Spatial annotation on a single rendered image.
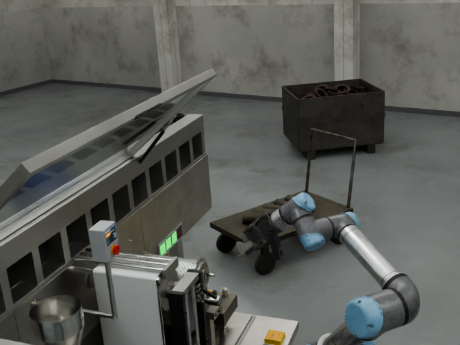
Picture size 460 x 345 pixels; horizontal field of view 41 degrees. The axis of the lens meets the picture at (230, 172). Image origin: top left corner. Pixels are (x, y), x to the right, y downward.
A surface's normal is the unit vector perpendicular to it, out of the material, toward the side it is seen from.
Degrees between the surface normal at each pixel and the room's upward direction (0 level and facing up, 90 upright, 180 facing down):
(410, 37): 90
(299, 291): 0
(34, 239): 90
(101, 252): 90
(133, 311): 90
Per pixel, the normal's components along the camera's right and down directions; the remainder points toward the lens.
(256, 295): -0.06, -0.94
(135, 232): 0.94, 0.06
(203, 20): -0.55, 0.31
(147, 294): -0.35, 0.33
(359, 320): -0.87, 0.12
